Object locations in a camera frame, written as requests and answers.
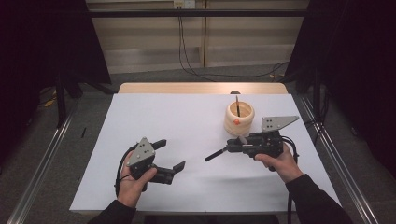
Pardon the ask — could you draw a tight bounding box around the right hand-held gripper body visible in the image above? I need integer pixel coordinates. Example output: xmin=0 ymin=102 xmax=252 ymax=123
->
xmin=244 ymin=115 xmax=301 ymax=173

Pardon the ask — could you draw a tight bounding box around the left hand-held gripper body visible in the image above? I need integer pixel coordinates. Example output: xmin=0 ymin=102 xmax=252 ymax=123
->
xmin=125 ymin=136 xmax=176 ymax=192

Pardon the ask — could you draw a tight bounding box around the black makeup brush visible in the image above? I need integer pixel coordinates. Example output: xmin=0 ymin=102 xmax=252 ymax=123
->
xmin=204 ymin=134 xmax=248 ymax=162

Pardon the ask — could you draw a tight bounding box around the cream ribbed holder cup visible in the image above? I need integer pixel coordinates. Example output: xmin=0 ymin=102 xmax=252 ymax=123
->
xmin=223 ymin=100 xmax=256 ymax=137

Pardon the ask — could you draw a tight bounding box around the person's left hand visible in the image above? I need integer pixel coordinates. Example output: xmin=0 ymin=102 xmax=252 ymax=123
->
xmin=116 ymin=155 xmax=158 ymax=209

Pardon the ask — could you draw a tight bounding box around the person's right hand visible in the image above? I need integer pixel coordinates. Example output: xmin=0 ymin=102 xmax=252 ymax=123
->
xmin=254 ymin=144 xmax=304 ymax=184

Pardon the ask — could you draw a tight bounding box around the person's dark clothing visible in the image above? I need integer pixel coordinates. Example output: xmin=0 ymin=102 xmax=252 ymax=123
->
xmin=144 ymin=214 xmax=279 ymax=224

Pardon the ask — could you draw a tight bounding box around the yellow floor tag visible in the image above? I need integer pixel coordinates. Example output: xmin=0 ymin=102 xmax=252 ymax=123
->
xmin=44 ymin=96 xmax=59 ymax=108

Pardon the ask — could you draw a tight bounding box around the black curtain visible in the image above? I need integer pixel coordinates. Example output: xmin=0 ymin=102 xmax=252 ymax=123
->
xmin=0 ymin=0 xmax=112 ymax=157
xmin=284 ymin=0 xmax=396 ymax=178

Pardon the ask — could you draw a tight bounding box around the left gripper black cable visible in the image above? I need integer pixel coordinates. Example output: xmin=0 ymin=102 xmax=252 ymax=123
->
xmin=114 ymin=143 xmax=139 ymax=197

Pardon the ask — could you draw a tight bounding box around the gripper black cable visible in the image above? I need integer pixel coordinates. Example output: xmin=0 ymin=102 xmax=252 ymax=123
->
xmin=114 ymin=143 xmax=139 ymax=197
xmin=279 ymin=135 xmax=301 ymax=224

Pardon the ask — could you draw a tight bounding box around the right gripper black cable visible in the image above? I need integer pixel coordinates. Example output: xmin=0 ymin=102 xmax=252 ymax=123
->
xmin=279 ymin=135 xmax=301 ymax=224

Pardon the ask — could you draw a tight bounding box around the black stand post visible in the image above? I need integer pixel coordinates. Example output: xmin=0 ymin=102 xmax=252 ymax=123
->
xmin=312 ymin=68 xmax=321 ymax=118
xmin=55 ymin=73 xmax=68 ymax=129

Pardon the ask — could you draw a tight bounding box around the black wall cable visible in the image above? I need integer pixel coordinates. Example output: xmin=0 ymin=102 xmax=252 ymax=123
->
xmin=179 ymin=17 xmax=218 ymax=83
xmin=177 ymin=7 xmax=290 ymax=79

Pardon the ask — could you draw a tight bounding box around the aluminium floor rail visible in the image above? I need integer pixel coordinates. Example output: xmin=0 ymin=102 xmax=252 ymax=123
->
xmin=298 ymin=96 xmax=380 ymax=224
xmin=6 ymin=99 xmax=82 ymax=224

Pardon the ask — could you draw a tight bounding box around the black horizontal frame bar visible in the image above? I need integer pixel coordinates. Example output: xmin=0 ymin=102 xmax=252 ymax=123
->
xmin=88 ymin=8 xmax=307 ymax=18

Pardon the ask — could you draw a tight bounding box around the white wall outlet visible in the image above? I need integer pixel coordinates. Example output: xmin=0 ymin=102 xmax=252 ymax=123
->
xmin=173 ymin=0 xmax=196 ymax=9

